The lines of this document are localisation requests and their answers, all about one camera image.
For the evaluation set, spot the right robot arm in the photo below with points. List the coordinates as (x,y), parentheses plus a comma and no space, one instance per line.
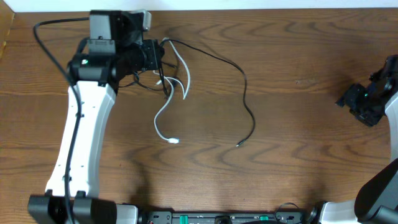
(376,202)

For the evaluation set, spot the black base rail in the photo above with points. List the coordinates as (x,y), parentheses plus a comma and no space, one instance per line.
(284,216)

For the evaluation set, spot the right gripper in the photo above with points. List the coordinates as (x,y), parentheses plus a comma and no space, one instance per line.
(349,98)

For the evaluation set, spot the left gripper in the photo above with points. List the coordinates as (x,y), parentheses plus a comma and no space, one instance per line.
(155,54)

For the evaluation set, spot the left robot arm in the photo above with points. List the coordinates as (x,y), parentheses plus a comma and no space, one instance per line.
(72,192)

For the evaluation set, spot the cardboard box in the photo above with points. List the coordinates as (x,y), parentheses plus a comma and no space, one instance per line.
(6,20)

